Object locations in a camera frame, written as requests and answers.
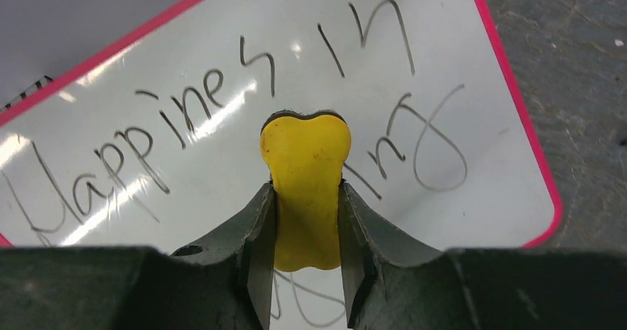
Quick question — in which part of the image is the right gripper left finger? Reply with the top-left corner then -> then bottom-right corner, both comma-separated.
172,182 -> 277,329

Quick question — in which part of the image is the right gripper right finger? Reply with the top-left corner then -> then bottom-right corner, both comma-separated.
338,181 -> 442,329

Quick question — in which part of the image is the yellow bone shaped eraser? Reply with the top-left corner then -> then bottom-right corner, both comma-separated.
260,110 -> 351,272

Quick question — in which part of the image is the pink framed whiteboard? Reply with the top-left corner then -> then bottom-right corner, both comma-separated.
1,0 -> 563,329

